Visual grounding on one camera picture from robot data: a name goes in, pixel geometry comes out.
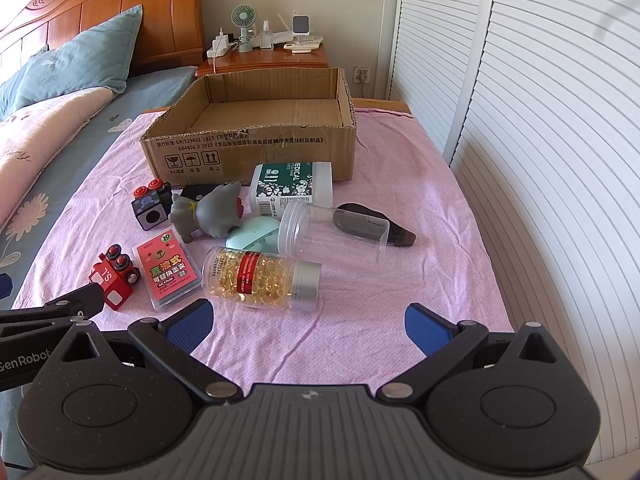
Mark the red toy train block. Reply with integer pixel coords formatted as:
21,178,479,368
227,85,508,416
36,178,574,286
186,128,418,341
89,244,141,311

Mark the red card pack case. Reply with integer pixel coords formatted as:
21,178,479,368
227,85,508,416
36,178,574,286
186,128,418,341
134,228,202,310

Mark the yellow capsule bottle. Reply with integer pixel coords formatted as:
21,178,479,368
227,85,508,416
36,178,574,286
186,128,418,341
202,247,321,312

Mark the black toy train block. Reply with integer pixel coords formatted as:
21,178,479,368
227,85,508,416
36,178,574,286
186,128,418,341
131,179,172,231

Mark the grey shark figure toy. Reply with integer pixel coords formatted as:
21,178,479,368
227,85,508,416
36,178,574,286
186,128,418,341
168,182,244,244

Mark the mint green oval case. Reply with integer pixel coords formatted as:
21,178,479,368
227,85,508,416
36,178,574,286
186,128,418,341
226,216,280,254

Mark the clear plastic jar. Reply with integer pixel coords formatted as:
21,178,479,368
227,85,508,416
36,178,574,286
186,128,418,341
278,200,390,273

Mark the pink table cloth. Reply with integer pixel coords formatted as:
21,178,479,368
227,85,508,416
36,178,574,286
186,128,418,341
14,110,511,388

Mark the dark grey computer mouse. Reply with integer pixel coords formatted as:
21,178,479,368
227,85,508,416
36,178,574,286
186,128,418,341
333,203,416,247

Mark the white green medical bottle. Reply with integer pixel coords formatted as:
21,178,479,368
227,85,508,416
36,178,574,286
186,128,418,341
248,162,333,219

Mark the blue bed sheet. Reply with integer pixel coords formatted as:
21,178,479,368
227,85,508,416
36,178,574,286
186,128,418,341
0,65,200,470

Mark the brown cardboard box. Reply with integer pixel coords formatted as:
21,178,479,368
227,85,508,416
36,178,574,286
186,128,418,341
140,67,357,186

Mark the blue pillow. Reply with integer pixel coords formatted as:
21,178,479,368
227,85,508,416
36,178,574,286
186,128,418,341
1,4,143,118

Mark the white louvered closet door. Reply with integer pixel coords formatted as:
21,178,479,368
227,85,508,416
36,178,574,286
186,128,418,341
387,0,639,463

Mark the wooden headboard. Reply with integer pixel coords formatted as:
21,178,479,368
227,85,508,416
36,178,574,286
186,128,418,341
1,0,205,75

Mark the white power strip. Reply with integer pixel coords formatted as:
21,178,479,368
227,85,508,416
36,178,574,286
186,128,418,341
206,29,235,58

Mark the wooden nightstand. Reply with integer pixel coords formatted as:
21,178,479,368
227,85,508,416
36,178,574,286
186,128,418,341
195,46,329,78

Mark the small spray bottle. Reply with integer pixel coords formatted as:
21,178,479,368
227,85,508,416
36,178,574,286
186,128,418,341
260,20,273,50

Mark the small green desk fan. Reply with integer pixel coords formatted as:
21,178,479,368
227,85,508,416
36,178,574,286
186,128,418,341
231,4,256,53

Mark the white wall socket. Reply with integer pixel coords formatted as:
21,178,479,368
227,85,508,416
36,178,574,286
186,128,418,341
352,66,370,84

